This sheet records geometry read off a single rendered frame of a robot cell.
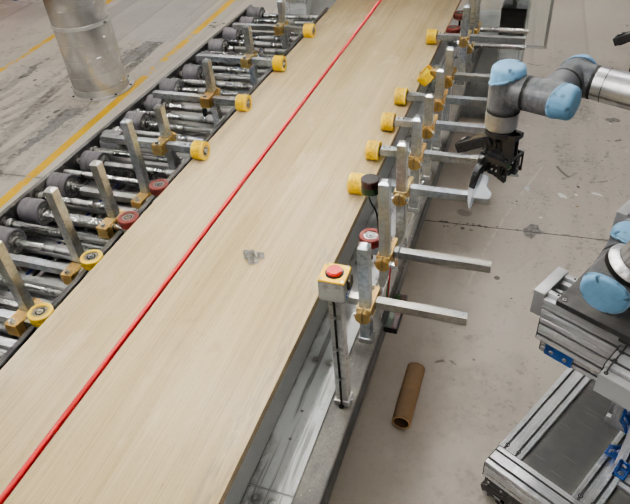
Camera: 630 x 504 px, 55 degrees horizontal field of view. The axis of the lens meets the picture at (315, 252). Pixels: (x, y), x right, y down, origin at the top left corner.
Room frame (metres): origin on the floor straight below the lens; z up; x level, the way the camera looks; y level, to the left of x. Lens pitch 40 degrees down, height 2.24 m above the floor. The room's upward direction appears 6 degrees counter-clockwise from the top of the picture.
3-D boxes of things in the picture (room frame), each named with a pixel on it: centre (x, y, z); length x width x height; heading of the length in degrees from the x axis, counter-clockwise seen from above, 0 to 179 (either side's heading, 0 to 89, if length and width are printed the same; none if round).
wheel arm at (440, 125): (2.31, -0.60, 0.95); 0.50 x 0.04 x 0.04; 67
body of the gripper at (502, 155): (1.25, -0.46, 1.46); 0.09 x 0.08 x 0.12; 40
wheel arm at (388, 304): (1.38, -0.25, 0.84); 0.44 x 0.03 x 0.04; 67
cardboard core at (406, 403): (1.62, -0.35, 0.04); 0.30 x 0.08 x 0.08; 157
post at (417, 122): (2.07, -0.43, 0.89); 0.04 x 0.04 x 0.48; 67
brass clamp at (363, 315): (1.40, -0.15, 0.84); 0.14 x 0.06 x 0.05; 157
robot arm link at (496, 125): (1.26, -0.46, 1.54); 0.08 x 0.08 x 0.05
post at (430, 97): (2.30, -0.53, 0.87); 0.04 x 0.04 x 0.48; 67
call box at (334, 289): (1.14, -0.04, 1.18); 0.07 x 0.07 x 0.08; 67
